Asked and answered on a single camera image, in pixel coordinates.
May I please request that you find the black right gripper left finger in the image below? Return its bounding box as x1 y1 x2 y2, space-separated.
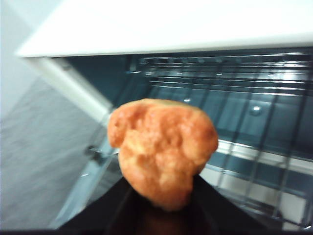
57 177 154 235

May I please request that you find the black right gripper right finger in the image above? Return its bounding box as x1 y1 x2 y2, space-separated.
171 175 272 235

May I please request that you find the oven door with beige handle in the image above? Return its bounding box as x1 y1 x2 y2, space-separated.
48 137 313 235

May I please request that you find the golden brown bread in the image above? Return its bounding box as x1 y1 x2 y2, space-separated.
107 97 219 212

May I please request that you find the cream white toaster oven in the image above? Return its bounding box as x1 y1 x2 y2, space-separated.
14 0 313 172

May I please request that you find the metal wire oven rack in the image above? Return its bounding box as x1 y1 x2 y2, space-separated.
127 55 313 226

